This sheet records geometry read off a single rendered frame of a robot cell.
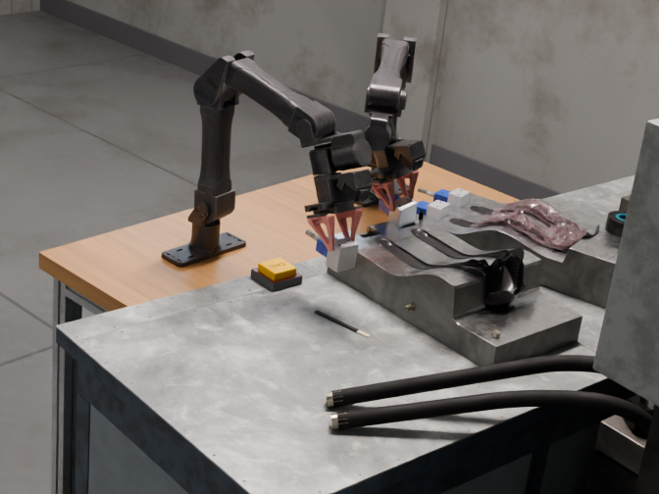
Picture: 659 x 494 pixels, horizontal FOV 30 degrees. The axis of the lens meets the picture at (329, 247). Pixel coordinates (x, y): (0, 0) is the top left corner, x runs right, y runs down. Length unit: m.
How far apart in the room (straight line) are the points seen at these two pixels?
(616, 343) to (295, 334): 0.79
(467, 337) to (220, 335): 0.48
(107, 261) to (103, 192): 2.43
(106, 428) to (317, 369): 0.42
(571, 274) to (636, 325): 0.93
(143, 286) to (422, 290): 0.58
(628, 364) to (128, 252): 1.26
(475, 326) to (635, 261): 0.68
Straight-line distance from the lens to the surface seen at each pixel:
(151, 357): 2.33
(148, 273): 2.64
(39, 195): 5.07
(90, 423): 2.45
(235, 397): 2.22
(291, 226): 2.92
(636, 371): 1.86
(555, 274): 2.77
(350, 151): 2.41
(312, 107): 2.47
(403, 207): 2.73
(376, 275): 2.58
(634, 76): 5.05
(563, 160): 5.28
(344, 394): 2.20
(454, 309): 2.44
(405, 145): 2.64
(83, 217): 4.88
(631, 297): 1.83
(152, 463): 2.28
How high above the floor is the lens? 1.97
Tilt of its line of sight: 24 degrees down
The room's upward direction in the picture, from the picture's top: 6 degrees clockwise
